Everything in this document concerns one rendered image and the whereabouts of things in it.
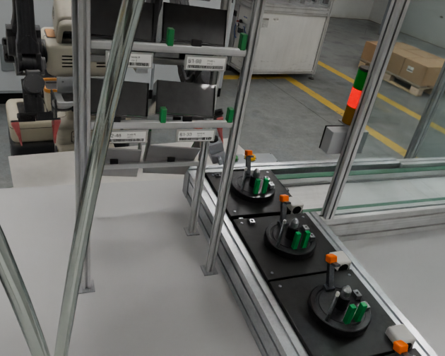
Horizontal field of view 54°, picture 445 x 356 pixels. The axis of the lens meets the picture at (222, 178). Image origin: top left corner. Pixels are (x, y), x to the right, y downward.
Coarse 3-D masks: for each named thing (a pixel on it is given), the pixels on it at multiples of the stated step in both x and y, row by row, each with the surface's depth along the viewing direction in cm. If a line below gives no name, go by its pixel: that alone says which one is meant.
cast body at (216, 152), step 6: (216, 138) 130; (210, 144) 129; (216, 144) 129; (222, 144) 130; (210, 150) 130; (216, 150) 130; (222, 150) 131; (210, 156) 130; (216, 156) 130; (222, 156) 131; (216, 162) 131
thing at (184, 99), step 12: (156, 84) 96; (168, 84) 95; (180, 84) 96; (192, 84) 96; (204, 84) 97; (156, 96) 95; (168, 96) 96; (180, 96) 96; (192, 96) 97; (204, 96) 97; (156, 108) 95; (168, 108) 96; (180, 108) 96; (192, 108) 97; (204, 108) 98
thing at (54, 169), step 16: (160, 144) 179; (176, 144) 181; (192, 144) 183; (224, 144) 188; (16, 160) 152; (32, 160) 154; (48, 160) 155; (64, 160) 157; (208, 160) 174; (16, 176) 144; (32, 176) 146; (48, 176) 147; (64, 176) 149; (112, 176) 153; (144, 176) 157; (160, 176) 158; (176, 176) 160
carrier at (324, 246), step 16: (240, 224) 122; (256, 224) 124; (272, 224) 121; (288, 224) 123; (304, 224) 127; (256, 240) 117; (272, 240) 115; (288, 240) 116; (304, 240) 113; (320, 240) 122; (256, 256) 112; (272, 256) 113; (288, 256) 112; (304, 256) 113; (320, 256) 116; (272, 272) 107; (288, 272) 109; (304, 272) 110; (320, 272) 111
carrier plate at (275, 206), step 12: (216, 180) 140; (276, 180) 146; (216, 192) 135; (276, 192) 140; (288, 192) 141; (228, 204) 130; (240, 204) 131; (252, 204) 132; (264, 204) 133; (276, 204) 134; (228, 216) 127; (240, 216) 126; (252, 216) 128; (264, 216) 130
